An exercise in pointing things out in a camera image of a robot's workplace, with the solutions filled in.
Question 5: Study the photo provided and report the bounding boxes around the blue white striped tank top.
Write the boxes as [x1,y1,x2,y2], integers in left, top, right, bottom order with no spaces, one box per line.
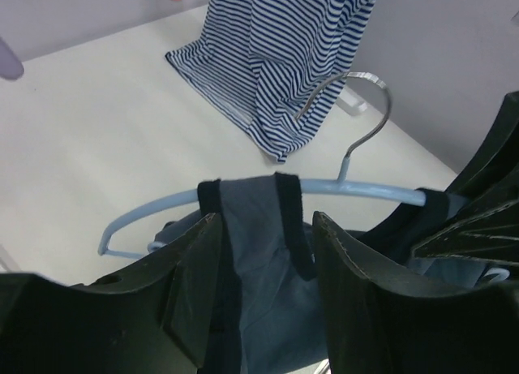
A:
[166,0,376,162]

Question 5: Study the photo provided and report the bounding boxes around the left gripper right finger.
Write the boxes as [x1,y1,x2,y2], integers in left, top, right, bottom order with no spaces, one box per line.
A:
[313,212,518,374]

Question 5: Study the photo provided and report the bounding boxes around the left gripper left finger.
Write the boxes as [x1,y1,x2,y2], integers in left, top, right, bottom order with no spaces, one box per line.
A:
[1,214,222,373]

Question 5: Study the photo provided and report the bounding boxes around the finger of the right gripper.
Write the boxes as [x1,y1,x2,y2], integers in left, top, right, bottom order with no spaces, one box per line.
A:
[411,200,518,267]
[448,92,518,222]

